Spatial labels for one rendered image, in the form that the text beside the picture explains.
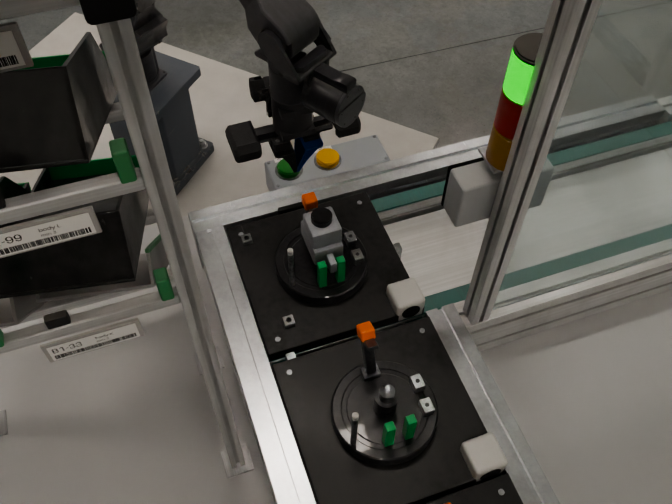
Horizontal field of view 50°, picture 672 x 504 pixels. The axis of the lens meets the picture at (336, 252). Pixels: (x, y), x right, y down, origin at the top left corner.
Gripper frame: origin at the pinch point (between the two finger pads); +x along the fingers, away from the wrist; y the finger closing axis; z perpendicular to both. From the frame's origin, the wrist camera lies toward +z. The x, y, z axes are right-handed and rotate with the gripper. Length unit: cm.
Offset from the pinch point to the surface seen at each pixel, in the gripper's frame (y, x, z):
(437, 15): -112, 110, 160
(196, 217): 15.8, 13.5, 4.4
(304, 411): 10.1, 12.4, -33.8
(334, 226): -1.2, 1.0, -14.0
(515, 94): -16.7, -27.6, -25.1
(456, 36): -113, 110, 144
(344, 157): -11.5, 13.6, 9.0
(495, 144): -16.4, -19.8, -24.4
